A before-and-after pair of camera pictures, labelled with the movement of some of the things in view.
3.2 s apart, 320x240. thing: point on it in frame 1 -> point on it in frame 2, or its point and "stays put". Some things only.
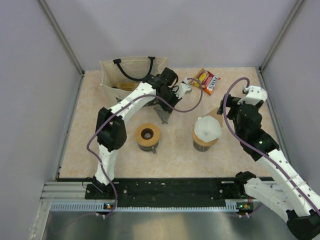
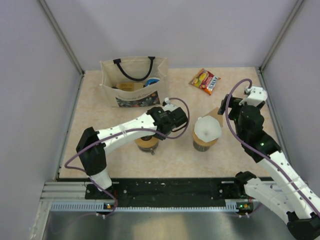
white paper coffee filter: [207, 128] stays put
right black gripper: [232, 102] stays put
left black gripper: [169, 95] -> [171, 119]
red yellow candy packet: [205, 80] stays put
